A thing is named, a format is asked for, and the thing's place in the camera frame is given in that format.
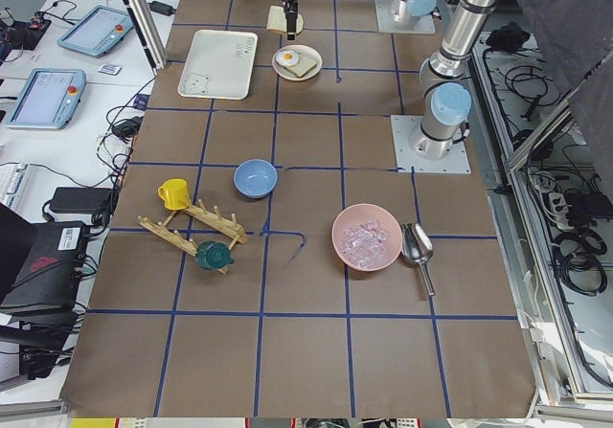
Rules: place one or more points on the teach pendant far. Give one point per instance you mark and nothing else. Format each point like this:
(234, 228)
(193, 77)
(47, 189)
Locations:
(97, 32)

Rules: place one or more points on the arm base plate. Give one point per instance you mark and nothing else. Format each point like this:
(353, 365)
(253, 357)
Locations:
(405, 16)
(415, 152)

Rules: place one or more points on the black power adapter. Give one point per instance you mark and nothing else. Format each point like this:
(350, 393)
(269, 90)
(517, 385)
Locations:
(85, 201)

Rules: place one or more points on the dark green cup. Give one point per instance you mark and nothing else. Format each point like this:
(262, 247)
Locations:
(213, 255)

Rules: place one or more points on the fried egg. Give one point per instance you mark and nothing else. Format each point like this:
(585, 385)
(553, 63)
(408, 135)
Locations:
(288, 58)

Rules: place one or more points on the cream bear tray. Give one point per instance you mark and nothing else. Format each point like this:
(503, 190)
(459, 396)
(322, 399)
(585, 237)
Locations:
(219, 65)

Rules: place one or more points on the teach pendant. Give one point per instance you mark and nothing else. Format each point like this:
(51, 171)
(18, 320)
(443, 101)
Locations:
(97, 32)
(48, 99)

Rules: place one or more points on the blue bowl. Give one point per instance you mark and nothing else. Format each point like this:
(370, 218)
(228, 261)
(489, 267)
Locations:
(255, 178)

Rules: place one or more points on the black laptop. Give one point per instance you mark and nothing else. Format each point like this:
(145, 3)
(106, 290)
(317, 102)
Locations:
(40, 263)

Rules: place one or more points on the white round plate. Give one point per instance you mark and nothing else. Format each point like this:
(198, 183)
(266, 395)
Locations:
(303, 50)

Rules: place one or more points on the metal scoop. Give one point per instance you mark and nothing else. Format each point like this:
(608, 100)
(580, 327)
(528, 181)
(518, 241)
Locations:
(418, 249)

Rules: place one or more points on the bread slice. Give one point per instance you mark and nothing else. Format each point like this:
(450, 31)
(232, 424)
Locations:
(305, 65)
(276, 22)

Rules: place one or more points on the teach pendant near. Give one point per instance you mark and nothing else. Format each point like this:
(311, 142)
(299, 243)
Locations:
(48, 99)

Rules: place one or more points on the yellow cup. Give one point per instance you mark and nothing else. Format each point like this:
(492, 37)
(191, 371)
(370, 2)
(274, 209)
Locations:
(175, 194)

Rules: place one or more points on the bread slice on plate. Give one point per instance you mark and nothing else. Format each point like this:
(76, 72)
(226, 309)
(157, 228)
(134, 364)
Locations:
(305, 65)

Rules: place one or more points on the aluminium frame post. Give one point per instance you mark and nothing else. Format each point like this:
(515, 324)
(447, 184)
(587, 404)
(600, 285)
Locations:
(149, 37)

